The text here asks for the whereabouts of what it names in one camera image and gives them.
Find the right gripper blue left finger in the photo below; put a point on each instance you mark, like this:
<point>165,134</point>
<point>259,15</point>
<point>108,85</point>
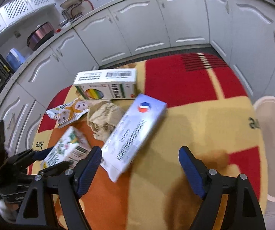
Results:
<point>85,171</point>

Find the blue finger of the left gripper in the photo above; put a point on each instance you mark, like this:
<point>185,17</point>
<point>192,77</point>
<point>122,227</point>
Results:
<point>41,155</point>

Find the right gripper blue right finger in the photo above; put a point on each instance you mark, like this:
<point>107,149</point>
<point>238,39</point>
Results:
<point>194,170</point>

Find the white green carton box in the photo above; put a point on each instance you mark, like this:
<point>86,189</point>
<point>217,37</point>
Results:
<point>71,147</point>

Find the long white blue box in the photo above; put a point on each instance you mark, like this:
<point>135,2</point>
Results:
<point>130,134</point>

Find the white box rainbow print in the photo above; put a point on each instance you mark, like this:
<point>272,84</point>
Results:
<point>107,84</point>

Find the crumpled brown paper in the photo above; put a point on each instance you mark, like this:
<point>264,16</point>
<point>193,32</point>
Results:
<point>102,118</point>

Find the snack wrapper with faces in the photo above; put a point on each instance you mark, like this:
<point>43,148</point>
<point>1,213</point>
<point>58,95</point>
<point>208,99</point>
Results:
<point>70,112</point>

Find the colourful patterned table blanket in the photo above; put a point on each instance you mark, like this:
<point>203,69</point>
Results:
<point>208,111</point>

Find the blue water jug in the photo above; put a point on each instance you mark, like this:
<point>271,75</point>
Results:
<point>15,59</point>

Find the pink rice cooker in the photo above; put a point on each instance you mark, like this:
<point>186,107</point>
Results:
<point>40,35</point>

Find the dish rack with bowl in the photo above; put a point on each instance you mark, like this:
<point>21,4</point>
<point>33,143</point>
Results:
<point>74,9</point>

